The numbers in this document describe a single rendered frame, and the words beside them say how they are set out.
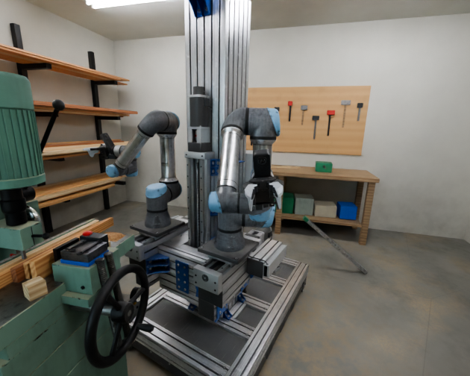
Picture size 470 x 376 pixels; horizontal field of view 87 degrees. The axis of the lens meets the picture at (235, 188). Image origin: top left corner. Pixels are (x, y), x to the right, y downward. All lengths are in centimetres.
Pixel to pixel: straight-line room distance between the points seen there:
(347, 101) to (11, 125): 348
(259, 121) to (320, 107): 274
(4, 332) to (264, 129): 99
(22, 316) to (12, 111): 54
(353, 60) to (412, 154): 146
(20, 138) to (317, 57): 349
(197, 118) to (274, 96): 260
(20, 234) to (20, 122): 33
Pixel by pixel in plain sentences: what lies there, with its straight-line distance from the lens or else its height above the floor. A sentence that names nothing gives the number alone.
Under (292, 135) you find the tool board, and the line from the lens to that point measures 374.
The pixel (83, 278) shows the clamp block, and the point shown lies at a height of 93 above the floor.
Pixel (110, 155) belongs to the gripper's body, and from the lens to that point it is 179.
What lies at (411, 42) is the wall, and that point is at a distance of 407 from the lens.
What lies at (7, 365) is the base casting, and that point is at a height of 79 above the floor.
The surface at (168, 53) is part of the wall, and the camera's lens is 445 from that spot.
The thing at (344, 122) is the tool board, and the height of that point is 148.
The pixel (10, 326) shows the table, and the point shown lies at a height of 89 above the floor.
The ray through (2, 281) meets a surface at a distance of 104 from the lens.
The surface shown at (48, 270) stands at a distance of 103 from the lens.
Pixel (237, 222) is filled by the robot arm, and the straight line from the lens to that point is 114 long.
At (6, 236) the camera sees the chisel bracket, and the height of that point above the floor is 104.
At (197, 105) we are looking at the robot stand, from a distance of 128.
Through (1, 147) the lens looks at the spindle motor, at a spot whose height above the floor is 131.
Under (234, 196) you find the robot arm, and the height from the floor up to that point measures 115.
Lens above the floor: 138
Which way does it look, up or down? 14 degrees down
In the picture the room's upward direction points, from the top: 1 degrees clockwise
